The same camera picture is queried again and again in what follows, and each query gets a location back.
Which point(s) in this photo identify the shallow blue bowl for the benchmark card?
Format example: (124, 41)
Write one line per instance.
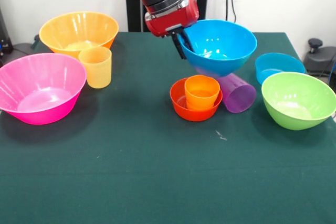
(278, 62)

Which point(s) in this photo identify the orange cup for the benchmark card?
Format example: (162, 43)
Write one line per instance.
(202, 95)

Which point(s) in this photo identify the large yellow-orange bowl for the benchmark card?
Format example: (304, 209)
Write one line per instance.
(78, 30)

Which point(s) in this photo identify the dark grey round base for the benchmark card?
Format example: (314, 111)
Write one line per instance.
(22, 47)
(320, 58)

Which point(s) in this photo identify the black electronics box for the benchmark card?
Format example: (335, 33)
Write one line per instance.
(5, 37)

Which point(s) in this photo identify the lime green bowl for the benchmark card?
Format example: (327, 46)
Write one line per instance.
(296, 113)

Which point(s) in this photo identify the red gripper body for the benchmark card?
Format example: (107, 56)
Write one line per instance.
(173, 20)

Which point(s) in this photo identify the purple cup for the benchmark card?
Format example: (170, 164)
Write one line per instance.
(239, 98)

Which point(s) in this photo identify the deep blue bowl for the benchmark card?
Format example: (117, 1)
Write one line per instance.
(220, 65)

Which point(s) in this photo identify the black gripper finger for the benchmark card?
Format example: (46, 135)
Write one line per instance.
(187, 43)
(179, 47)

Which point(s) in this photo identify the dark green table cloth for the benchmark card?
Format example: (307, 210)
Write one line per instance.
(157, 169)

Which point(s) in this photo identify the small red-orange bowl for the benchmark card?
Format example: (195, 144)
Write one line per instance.
(195, 116)

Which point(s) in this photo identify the pink bowl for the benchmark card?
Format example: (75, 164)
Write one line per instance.
(39, 90)

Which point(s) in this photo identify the yellow cup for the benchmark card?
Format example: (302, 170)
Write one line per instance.
(95, 72)

